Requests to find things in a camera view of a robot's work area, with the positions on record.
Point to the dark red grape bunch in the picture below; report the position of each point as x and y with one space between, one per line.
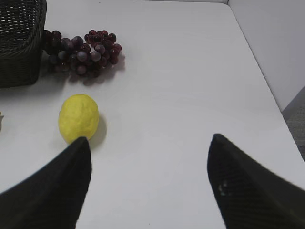
83 56

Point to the yellow lemon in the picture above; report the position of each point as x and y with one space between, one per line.
78 117

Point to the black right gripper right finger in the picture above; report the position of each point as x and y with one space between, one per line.
248 195

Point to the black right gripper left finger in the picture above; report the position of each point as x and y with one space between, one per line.
53 197

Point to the black wicker basket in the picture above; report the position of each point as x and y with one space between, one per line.
21 28

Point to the yellow banana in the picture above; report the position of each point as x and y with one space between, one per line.
1 119

